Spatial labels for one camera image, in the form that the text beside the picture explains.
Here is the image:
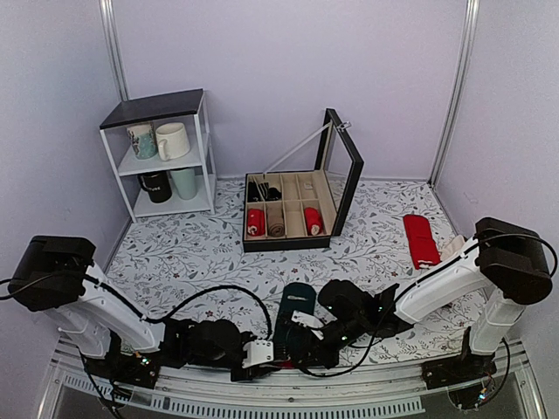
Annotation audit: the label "dark green sock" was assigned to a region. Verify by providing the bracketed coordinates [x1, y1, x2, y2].
[270, 282, 316, 367]

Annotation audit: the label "white ceramic mug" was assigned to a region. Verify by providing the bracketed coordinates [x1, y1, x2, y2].
[155, 122, 190, 161]

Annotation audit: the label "rolled red sock left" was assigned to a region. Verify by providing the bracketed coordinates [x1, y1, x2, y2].
[246, 208, 266, 237]

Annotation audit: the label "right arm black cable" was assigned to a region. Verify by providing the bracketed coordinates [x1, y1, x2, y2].
[294, 230, 559, 379]

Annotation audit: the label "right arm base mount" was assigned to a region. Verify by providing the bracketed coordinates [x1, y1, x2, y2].
[421, 339, 511, 411]

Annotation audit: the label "aluminium front rail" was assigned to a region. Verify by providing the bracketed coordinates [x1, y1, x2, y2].
[36, 338, 553, 418]

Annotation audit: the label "pale green tumbler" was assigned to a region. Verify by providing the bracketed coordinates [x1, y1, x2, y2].
[169, 168, 197, 200]

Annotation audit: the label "floral tablecloth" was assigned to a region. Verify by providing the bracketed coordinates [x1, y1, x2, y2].
[107, 180, 454, 336]

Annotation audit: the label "rolled tan sock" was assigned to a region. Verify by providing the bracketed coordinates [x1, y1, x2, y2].
[266, 206, 285, 238]

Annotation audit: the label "patterned teal mug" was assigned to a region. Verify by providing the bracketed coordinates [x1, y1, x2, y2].
[127, 122, 158, 160]

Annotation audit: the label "white shelf with black top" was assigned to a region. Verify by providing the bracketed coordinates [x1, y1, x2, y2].
[100, 89, 217, 222]

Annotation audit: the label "black mug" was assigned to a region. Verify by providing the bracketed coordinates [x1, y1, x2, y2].
[137, 171, 172, 203]

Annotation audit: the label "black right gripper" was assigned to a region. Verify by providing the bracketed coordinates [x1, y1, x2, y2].
[294, 316, 366, 372]

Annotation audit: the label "rolled red sock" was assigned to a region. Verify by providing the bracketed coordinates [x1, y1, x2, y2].
[246, 208, 266, 237]
[304, 207, 323, 237]

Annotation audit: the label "black socks in box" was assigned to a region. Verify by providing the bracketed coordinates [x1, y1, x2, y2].
[247, 176, 282, 203]

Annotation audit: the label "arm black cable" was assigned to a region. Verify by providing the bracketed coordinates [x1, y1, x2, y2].
[294, 230, 559, 379]
[0, 261, 273, 341]

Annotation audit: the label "beige and brown sock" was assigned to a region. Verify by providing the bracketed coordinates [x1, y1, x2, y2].
[439, 235, 466, 261]

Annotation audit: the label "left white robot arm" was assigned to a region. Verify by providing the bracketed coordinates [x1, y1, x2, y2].
[4, 236, 280, 388]

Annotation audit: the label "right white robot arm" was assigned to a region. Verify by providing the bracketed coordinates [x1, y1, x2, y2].
[286, 217, 556, 381]

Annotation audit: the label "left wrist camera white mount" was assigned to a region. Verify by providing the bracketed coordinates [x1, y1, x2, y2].
[242, 340, 274, 368]

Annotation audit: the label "black compartment storage box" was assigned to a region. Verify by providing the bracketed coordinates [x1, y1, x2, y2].
[242, 108, 364, 252]

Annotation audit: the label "rolled red sock right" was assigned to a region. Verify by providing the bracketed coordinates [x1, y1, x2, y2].
[304, 207, 323, 237]

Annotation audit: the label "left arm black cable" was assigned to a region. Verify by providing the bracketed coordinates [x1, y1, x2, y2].
[0, 261, 273, 341]

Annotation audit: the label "red folded sock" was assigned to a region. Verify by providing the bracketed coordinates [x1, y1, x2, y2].
[403, 215, 441, 270]

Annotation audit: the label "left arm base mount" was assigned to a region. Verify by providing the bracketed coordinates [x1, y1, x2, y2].
[85, 350, 160, 389]

